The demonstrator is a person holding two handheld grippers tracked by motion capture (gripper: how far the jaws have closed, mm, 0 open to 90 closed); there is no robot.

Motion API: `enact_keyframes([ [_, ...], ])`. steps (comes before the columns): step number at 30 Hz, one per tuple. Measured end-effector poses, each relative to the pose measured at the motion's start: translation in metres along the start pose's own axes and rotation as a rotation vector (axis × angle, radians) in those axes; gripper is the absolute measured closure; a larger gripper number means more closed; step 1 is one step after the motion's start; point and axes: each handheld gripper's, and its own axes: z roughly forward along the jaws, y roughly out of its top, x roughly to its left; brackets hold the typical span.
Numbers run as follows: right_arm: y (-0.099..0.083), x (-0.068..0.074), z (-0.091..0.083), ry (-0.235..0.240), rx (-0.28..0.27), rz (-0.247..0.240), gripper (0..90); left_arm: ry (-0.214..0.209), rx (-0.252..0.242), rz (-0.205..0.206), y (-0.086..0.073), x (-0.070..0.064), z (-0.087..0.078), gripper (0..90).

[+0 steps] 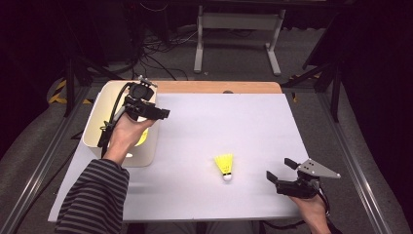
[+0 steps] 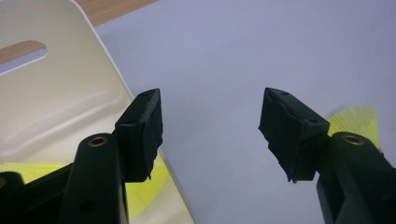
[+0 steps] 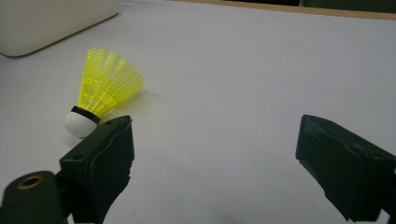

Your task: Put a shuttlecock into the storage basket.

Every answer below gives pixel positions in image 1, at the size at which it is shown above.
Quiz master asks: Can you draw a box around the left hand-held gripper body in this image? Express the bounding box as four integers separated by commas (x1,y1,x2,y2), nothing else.
123,75,159,123

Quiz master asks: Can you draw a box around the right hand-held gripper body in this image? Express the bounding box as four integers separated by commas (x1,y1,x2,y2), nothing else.
276,158,343,200

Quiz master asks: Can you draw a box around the yellow shuttlecock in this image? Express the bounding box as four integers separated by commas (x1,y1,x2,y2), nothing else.
213,153,235,182
134,128,150,148

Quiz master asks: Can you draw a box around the white plastic bin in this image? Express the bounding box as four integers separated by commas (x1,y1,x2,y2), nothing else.
81,80,161,169

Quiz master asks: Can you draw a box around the person's left hand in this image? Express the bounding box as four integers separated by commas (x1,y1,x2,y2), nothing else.
102,112,158,166

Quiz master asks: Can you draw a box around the person's right hand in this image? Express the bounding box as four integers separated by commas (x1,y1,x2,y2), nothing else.
289,194,333,234

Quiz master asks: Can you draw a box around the white table mat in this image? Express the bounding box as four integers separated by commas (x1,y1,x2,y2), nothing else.
48,92,312,223

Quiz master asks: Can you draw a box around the black tripod stand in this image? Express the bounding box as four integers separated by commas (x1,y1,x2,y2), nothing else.
62,55,125,118

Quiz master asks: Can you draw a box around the black metal stand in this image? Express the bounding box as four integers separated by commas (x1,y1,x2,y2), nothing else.
281,19,344,124

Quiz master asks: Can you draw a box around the yellow black hazard tape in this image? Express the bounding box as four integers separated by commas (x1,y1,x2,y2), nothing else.
48,79,94,105

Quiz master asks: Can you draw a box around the dark curtain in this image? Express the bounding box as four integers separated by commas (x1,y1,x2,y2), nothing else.
337,0,413,215

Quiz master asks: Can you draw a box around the right hand-held gripper cable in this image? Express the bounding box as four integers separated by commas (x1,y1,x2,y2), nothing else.
259,188,342,234

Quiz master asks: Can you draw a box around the hand-held gripper cable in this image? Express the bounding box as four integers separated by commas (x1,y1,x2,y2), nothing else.
259,188,342,234
96,81,135,160

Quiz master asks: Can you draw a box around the aluminium floor rail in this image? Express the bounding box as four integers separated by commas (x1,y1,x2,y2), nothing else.
0,86,94,234
316,92,395,234

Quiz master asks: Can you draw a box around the bundle of black floor cables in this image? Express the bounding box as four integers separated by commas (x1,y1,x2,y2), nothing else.
130,28,199,82

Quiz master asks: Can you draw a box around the left hand-held gripper cable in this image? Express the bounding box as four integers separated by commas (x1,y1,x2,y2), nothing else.
96,81,135,160

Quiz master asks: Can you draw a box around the white metal stand frame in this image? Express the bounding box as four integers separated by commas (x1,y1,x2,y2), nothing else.
193,4,286,76

